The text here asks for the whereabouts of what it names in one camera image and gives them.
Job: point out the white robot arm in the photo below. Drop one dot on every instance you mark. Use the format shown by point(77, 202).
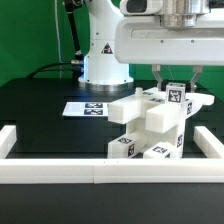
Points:
point(101, 65)

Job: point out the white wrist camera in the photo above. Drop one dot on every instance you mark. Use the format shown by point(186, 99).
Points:
point(138, 7)

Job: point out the white marker base plate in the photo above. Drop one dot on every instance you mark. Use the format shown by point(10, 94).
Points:
point(85, 109)

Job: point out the white chair seat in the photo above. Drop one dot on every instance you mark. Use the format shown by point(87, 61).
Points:
point(163, 133)

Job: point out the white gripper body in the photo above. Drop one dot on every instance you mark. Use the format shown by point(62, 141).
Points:
point(141, 40)

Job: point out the white U-shaped fence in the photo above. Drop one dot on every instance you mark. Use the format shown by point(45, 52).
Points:
point(100, 171)

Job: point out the white tagged cube nut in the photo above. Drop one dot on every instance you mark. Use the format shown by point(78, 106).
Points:
point(175, 93)

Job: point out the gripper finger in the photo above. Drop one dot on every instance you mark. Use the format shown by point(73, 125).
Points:
point(156, 72)
point(195, 77)

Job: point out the white chair back frame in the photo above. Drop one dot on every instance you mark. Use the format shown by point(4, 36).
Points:
point(151, 106)

